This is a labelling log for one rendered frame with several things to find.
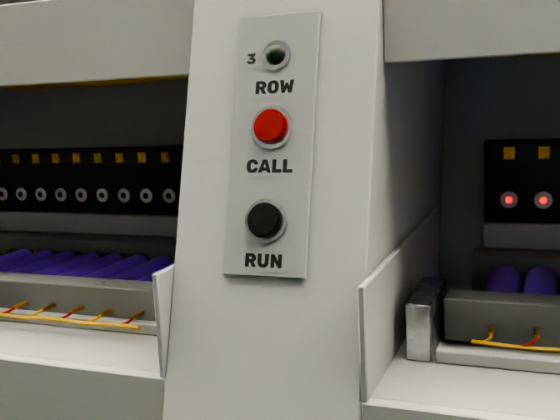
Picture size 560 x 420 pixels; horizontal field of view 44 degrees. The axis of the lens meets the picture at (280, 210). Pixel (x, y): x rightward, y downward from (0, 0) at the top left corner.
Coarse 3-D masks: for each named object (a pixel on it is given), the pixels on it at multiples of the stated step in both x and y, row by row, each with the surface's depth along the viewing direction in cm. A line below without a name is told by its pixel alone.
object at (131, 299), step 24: (0, 288) 43; (24, 288) 42; (48, 288) 41; (72, 288) 41; (96, 288) 40; (120, 288) 40; (144, 288) 39; (0, 312) 41; (72, 312) 40; (96, 312) 40; (120, 312) 40; (144, 312) 39
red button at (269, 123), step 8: (264, 112) 32; (272, 112) 32; (280, 112) 32; (256, 120) 32; (264, 120) 32; (272, 120) 31; (280, 120) 31; (256, 128) 32; (264, 128) 32; (272, 128) 31; (280, 128) 31; (256, 136) 32; (264, 136) 32; (272, 136) 31; (280, 136) 31
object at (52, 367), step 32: (0, 224) 60; (32, 224) 58; (64, 224) 57; (96, 224) 56; (128, 224) 55; (160, 224) 54; (160, 288) 32; (160, 320) 32; (0, 352) 37; (32, 352) 37; (64, 352) 37; (96, 352) 36; (128, 352) 36; (160, 352) 32; (0, 384) 36; (32, 384) 36; (64, 384) 35; (96, 384) 34; (128, 384) 33; (160, 384) 33; (0, 416) 37; (32, 416) 36; (64, 416) 35; (96, 416) 34; (128, 416) 34; (160, 416) 33
